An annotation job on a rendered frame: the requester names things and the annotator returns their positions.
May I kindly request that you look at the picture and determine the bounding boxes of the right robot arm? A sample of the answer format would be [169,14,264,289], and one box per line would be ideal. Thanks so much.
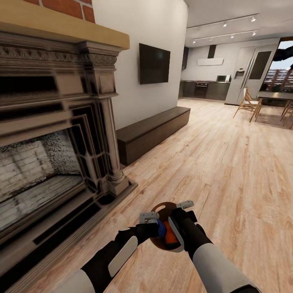
[168,200,263,293]

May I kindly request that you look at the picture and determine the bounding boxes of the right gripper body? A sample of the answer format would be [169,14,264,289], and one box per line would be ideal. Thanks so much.
[187,210,197,223]

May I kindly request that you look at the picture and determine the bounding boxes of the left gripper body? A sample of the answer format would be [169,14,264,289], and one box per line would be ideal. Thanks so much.
[136,223,159,242]

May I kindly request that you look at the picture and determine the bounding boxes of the can of soda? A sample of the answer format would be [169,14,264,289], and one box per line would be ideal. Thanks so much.
[163,220,179,250]
[147,219,167,238]

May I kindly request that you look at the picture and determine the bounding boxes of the trash can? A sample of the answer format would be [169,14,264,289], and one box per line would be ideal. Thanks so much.
[149,202,184,253]

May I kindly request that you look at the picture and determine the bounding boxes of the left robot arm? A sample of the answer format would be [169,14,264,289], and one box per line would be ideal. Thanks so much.
[54,212,160,293]

